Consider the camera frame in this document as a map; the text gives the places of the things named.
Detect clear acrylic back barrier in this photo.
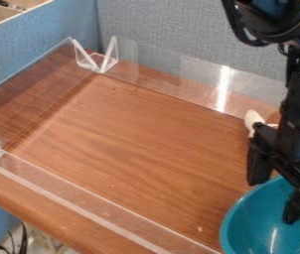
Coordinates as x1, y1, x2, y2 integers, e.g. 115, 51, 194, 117
104, 54, 285, 123

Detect blue plastic bowl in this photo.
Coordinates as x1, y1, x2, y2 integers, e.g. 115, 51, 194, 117
219, 177, 300, 254

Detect black cables under table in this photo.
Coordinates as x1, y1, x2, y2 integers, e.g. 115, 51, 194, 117
0, 221, 30, 254

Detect white brown toy mushroom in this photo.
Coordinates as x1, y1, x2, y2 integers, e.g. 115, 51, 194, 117
243, 110, 280, 138

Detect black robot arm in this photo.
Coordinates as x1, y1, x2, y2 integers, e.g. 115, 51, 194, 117
222, 0, 300, 224

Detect clear acrylic corner bracket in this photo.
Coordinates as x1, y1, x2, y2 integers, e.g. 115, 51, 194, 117
71, 36, 119, 73

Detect wooden shelf box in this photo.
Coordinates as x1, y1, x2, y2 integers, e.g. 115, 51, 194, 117
0, 0, 55, 25

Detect clear acrylic barrier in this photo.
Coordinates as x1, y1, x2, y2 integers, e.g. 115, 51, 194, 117
104, 54, 285, 123
0, 151, 221, 254

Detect clear acrylic front barrier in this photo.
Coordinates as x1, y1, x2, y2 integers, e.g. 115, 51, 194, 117
0, 151, 221, 254

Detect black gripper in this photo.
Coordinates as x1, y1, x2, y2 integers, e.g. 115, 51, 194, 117
246, 111, 300, 224

